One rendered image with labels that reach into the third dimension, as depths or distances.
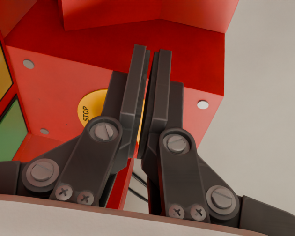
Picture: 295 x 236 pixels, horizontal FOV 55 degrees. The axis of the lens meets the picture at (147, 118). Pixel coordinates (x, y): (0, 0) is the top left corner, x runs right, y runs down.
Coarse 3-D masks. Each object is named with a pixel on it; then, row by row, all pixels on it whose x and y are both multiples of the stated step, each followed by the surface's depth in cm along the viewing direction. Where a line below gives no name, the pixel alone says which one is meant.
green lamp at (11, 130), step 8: (16, 104) 23; (8, 112) 22; (16, 112) 23; (8, 120) 22; (16, 120) 23; (0, 128) 21; (8, 128) 22; (16, 128) 23; (24, 128) 25; (0, 136) 21; (8, 136) 22; (16, 136) 24; (24, 136) 25; (0, 144) 21; (8, 144) 23; (16, 144) 24; (0, 152) 22; (8, 152) 23; (0, 160) 22; (8, 160) 23
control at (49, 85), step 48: (48, 0) 24; (96, 0) 20; (144, 0) 22; (192, 0) 22; (48, 48) 20; (96, 48) 21; (192, 48) 22; (48, 96) 23; (144, 96) 21; (192, 96) 20
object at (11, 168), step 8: (0, 168) 8; (8, 168) 9; (16, 168) 9; (0, 176) 8; (8, 176) 8; (16, 176) 8; (0, 184) 8; (8, 184) 8; (16, 184) 8; (0, 192) 8; (8, 192) 8; (16, 192) 8; (24, 192) 8
